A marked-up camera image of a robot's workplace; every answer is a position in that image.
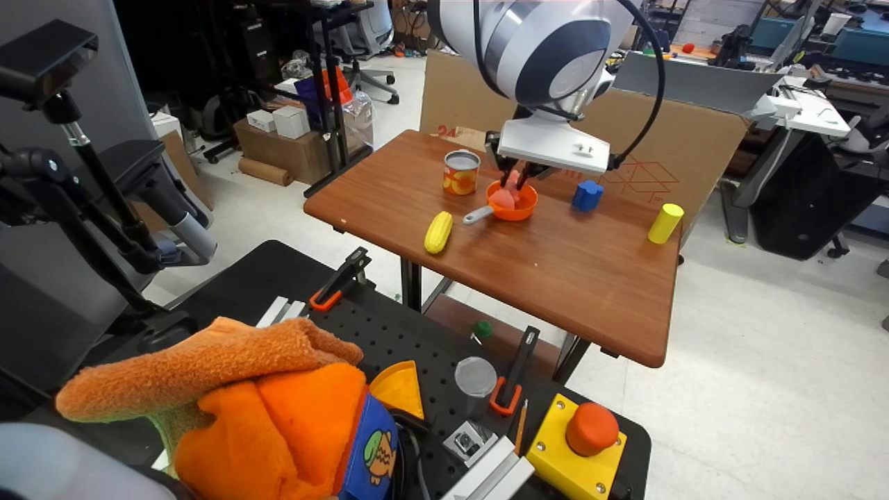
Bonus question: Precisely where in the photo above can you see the yellow cylinder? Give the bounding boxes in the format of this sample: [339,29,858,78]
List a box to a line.
[648,201,685,245]

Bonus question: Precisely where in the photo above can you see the yellow corn plush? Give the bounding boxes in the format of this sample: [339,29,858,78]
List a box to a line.
[423,210,454,256]

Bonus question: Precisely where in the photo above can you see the orange handled clamp right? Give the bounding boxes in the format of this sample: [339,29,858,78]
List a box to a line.
[489,325,539,417]

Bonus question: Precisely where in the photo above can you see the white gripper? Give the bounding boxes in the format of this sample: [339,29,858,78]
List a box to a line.
[498,111,612,175]

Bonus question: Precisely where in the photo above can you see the aluminium extrusion rail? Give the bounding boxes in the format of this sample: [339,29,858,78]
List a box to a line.
[441,436,535,500]

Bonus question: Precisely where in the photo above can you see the yellow box red stop button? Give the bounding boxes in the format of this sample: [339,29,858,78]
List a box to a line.
[526,395,629,500]

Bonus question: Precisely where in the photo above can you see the fiducial marker tag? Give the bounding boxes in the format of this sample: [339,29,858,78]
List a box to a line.
[446,422,496,467]

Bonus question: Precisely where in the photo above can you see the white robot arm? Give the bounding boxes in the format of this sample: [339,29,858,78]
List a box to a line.
[429,0,630,175]

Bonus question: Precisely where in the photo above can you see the blue cube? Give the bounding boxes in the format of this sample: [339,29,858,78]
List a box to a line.
[573,179,604,210]

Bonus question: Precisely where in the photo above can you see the pencil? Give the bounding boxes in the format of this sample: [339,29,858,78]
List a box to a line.
[515,396,529,454]

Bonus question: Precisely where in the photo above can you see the black perforated mounting board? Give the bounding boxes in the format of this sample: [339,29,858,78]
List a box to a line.
[26,236,653,500]

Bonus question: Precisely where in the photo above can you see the orange handled clamp left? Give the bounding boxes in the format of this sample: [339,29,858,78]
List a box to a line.
[309,246,371,313]

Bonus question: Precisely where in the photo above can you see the cardboard boxes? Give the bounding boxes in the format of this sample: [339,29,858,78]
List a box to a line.
[234,92,373,183]

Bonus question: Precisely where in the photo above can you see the orange pan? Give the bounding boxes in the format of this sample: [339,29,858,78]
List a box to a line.
[461,183,539,224]

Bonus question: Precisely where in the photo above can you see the grey round disc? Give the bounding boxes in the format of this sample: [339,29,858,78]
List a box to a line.
[454,354,498,396]

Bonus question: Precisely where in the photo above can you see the black office chair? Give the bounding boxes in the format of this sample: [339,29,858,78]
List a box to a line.
[753,139,889,260]

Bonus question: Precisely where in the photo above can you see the black camera on stand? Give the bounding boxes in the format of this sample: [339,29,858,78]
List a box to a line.
[0,18,215,350]

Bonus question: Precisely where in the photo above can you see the glass jar orange contents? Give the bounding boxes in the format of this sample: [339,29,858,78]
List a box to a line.
[441,150,480,195]

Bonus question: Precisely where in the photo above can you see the wooden table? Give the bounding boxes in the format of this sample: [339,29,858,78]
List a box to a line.
[303,129,678,367]

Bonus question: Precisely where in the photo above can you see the orange and blue plush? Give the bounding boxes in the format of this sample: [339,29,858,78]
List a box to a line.
[176,364,400,500]

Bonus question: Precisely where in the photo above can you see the orange handled clamp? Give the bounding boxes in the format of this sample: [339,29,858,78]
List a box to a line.
[489,325,539,417]
[309,246,371,313]

